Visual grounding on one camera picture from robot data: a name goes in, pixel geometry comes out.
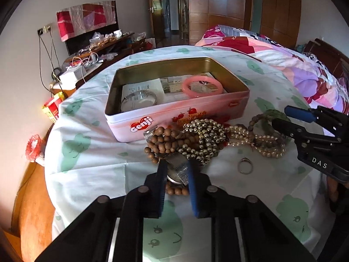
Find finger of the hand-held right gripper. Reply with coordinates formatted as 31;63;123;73
284;105;344;128
272;118;342;144

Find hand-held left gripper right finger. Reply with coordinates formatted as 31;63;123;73
188;159;317;262

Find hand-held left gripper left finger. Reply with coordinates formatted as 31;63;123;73
35;160;168;262

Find silver mesh strap watch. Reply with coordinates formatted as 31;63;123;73
143;129;192;185

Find green bangle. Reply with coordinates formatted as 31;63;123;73
261;109;292;131

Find pearl bracelet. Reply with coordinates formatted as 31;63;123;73
226;124;287;159

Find grey-brown bead bracelet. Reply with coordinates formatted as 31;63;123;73
247;113;274;137

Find wooden bead necklace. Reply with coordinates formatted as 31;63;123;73
144;126;192;196

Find gold bead necklace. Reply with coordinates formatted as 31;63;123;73
178;118;230;166

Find silver ring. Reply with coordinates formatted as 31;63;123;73
237;157;254;175

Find pink tin box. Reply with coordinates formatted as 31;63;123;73
104;56;250;143

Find person's right hand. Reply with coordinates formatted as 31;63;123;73
327;177;340;206

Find patchwork bed quilt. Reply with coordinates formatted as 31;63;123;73
195;25;349;115

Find wooden headboard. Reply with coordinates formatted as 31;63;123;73
303;38;349;88

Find silver bangle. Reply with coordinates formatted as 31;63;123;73
120;90;158;112

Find pink bangle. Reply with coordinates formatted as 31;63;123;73
182;77;224;98

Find small printed card box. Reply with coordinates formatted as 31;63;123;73
159;72;219;95

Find wooden wardrobe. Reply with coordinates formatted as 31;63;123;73
188;0;302;50

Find red and yellow carton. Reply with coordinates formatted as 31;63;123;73
42;91;66;123

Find cup with red plastic bag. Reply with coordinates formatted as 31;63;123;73
26;134;46;166

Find white box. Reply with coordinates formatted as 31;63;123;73
58;68;87;86

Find wooden television cabinet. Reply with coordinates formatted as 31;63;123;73
50;32;156;99

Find black television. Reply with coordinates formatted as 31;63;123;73
64;1;120;56

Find wooden door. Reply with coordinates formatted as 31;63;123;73
147;0;166;42

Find hanging cables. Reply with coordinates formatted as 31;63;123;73
38;33;64;91

